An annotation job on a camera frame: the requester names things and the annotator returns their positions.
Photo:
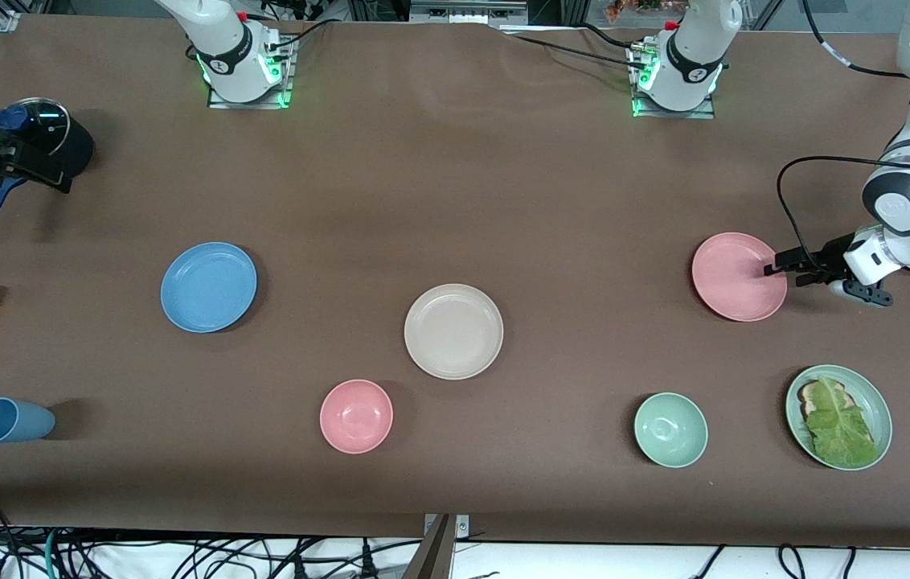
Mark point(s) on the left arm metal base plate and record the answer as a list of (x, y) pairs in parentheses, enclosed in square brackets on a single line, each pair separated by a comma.
[(676, 115)]

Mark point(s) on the green bowl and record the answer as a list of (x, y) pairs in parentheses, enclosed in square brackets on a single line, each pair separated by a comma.
[(670, 430)]

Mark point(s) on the pink plate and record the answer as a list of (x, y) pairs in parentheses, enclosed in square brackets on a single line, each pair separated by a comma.
[(732, 281)]

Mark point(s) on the green plate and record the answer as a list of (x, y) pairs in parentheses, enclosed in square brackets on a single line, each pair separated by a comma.
[(878, 402)]

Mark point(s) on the silver metal bracket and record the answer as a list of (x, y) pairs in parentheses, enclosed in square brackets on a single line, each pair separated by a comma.
[(463, 527)]

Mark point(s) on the blue plate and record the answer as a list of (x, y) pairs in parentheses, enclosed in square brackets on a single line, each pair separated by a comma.
[(208, 287)]

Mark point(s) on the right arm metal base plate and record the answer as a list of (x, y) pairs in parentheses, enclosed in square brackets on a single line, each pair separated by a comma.
[(250, 104)]

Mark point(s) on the aluminium frame corner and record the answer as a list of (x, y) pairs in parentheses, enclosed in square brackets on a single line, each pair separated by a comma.
[(3, 22)]

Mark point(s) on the toast slice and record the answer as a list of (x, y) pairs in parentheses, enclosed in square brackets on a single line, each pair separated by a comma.
[(807, 396)]

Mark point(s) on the dark metal bar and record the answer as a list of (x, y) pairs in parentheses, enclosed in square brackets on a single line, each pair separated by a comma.
[(431, 559)]

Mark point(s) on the grey metal box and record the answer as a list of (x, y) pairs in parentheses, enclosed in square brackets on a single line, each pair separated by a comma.
[(467, 10)]

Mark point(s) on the pink bowl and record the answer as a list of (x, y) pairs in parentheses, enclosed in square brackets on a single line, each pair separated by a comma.
[(356, 416)]

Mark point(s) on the blue cup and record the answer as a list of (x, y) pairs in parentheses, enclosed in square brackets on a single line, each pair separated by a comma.
[(13, 420)]

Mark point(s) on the brown table mat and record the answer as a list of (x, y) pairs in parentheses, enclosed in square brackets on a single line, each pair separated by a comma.
[(455, 201)]

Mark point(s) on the green lettuce leaf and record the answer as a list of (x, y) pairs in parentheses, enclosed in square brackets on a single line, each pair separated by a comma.
[(841, 434)]

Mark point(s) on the beige plate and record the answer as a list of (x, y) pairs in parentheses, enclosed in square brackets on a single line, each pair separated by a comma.
[(453, 331)]

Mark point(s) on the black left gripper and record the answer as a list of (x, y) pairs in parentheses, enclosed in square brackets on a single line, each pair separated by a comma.
[(831, 253)]

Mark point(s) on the glass lid with blue knob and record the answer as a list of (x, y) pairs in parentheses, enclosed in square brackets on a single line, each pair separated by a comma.
[(49, 125)]

